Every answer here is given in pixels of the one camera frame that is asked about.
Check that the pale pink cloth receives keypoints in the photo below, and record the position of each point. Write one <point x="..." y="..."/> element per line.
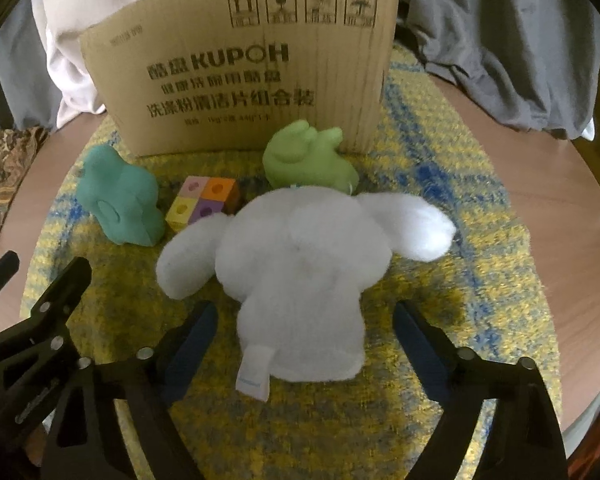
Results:
<point x="65" y="60"/>

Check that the white plush toy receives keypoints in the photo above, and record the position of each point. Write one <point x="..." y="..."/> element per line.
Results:
<point x="290" y="270"/>

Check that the light green soft toy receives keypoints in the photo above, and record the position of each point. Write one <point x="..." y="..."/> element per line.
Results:
<point x="295" y="160"/>

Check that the teal soft toy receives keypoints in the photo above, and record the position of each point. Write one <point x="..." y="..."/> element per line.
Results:
<point x="120" y="195"/>

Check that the grey cloth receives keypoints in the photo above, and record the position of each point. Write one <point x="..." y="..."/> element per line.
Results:
<point x="505" y="35"/>
<point x="5" y="75"/>

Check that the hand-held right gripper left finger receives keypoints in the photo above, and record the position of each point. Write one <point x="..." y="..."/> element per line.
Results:
<point x="190" y="350"/>

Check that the yellow and blue woven mat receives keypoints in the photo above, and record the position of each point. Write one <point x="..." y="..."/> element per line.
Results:
<point x="455" y="210"/>

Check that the multicoloured cube block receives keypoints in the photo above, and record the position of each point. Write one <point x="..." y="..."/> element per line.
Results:
<point x="200" y="200"/>

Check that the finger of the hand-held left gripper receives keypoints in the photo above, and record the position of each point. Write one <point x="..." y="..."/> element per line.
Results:
<point x="62" y="295"/>
<point x="2" y="270"/>

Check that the white plastic object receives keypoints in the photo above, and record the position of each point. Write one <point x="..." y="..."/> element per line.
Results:
<point x="585" y="410"/>

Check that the brown cardboard box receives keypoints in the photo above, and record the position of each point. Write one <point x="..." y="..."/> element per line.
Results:
<point x="205" y="95"/>

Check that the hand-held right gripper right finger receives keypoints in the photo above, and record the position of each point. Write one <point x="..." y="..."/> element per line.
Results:
<point x="420" y="345"/>

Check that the brown patterned cloth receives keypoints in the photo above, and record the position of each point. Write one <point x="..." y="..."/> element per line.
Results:
<point x="5" y="175"/>

